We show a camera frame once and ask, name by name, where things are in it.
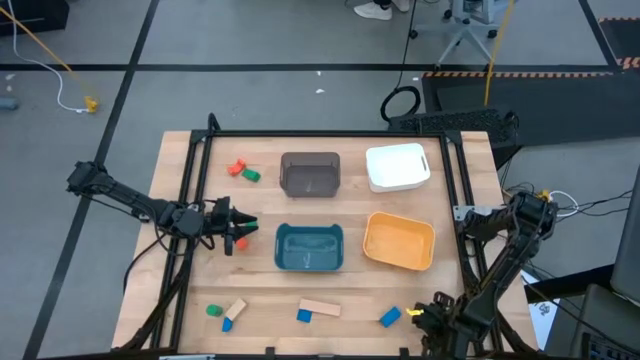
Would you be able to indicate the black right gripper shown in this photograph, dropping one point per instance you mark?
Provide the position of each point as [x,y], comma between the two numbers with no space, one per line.
[450,325]

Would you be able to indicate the black hazard-striped floor mat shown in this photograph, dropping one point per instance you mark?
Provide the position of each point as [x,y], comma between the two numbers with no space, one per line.
[550,110]
[620,42]

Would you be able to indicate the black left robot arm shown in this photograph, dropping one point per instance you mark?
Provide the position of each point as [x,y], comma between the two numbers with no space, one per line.
[130,199]

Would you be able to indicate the teal plastic bin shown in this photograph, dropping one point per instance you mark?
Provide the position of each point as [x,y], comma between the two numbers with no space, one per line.
[309,250]

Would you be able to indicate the computer monitor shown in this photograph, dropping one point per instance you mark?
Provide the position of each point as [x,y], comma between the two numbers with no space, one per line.
[629,240]

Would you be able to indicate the black base bar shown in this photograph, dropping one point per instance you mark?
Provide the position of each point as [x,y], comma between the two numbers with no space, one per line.
[570,282]

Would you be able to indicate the small green block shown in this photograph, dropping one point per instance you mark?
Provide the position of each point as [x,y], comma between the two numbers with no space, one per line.
[250,225]

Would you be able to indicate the yellow plastic bin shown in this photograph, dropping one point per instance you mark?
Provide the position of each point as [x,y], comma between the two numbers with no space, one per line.
[400,242]

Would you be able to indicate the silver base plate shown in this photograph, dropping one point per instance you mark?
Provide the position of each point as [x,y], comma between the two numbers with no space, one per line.
[465,211]

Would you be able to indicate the yellow connector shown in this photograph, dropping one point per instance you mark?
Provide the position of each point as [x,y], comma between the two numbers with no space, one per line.
[544,194]
[91,104]

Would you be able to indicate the red cube block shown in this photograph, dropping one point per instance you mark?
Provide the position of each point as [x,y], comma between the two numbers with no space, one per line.
[242,243]

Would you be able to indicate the black metal frame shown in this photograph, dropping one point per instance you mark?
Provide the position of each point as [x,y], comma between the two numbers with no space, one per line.
[320,133]

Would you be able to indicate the green wooden block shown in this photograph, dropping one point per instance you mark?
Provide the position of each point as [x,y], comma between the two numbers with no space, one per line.
[251,175]

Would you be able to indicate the blue triangular prism block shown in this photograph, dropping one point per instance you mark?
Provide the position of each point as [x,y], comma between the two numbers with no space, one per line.
[304,316]

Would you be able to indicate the yellow tape tag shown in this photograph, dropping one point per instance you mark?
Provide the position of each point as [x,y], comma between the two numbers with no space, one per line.
[414,311]

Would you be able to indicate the white plastic bin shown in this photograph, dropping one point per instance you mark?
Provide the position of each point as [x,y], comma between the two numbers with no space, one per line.
[397,167]

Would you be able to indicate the green cylinder block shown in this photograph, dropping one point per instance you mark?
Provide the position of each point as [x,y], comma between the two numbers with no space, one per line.
[214,310]

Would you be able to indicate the blue rectangular block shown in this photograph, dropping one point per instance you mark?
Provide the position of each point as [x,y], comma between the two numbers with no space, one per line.
[390,317]

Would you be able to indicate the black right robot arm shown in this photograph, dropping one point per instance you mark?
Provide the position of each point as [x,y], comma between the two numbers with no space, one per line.
[499,270]

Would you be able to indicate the orange bridge block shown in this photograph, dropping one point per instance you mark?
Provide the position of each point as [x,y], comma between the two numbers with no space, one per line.
[235,169]

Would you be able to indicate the white printed sheet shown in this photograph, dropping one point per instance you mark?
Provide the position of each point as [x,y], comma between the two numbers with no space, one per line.
[542,312]

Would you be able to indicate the grey plastic bin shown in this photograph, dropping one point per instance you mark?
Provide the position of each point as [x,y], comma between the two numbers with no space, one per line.
[310,180]

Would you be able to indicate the long natural wood plank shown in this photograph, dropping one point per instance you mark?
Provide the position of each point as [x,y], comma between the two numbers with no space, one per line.
[322,307]

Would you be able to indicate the grey office chair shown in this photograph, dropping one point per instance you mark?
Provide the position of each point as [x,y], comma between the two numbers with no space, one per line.
[465,25]

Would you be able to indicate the grey-blue floor object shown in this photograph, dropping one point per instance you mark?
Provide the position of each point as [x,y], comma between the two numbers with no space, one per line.
[7,103]

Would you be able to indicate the black box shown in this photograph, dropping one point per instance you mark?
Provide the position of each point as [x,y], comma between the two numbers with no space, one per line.
[30,15]

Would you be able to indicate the short natural wood block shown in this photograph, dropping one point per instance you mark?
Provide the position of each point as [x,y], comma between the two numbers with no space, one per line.
[236,309]

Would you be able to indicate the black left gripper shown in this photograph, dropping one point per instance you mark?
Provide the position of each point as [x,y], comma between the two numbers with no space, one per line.
[220,225]

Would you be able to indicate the small blue wedge block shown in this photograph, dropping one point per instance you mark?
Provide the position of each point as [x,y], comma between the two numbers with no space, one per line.
[227,325]

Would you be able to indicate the black perforated crate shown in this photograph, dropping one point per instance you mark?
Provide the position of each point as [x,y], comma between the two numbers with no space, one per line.
[450,121]

